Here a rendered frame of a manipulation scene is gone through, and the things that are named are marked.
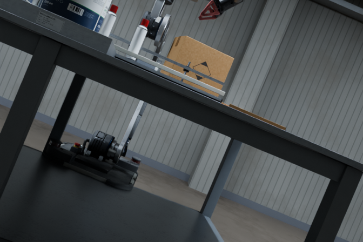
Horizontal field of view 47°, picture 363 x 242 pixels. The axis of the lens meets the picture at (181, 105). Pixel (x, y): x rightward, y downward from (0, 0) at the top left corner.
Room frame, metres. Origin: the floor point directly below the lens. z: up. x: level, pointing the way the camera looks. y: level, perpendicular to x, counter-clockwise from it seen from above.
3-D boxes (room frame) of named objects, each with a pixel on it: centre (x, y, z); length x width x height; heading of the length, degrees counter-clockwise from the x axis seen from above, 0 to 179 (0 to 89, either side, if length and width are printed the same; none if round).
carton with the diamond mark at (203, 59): (2.35, 0.01, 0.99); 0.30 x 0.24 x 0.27; 107
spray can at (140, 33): (1.99, 0.31, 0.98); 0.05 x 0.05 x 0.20
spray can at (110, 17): (1.96, 0.47, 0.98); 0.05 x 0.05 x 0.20
